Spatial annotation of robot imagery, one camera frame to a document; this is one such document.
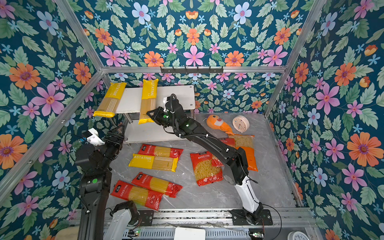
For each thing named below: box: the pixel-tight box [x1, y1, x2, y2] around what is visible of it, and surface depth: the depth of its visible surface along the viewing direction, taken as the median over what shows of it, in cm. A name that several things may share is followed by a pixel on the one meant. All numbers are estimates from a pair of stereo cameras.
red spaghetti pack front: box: [110, 180, 165, 211], surface depth 80 cm
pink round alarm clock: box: [232, 115, 250, 133], surface depth 104 cm
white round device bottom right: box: [287, 231, 309, 240], surface depth 67 cm
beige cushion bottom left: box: [54, 225, 80, 240], surface depth 67 cm
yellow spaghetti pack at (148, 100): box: [138, 78, 159, 125], surface depth 76 cm
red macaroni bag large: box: [190, 151, 224, 187], surface depth 89 cm
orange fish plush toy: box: [206, 114, 236, 136], surface depth 107 cm
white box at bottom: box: [174, 227, 206, 240], surface depth 67 cm
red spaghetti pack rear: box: [138, 143, 184, 161], surface depth 98 cm
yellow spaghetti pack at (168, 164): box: [128, 153, 179, 172], surface depth 93 cm
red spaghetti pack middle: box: [131, 172, 184, 198], surface depth 83 cm
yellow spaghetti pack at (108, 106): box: [93, 82, 127, 118], surface depth 77 cm
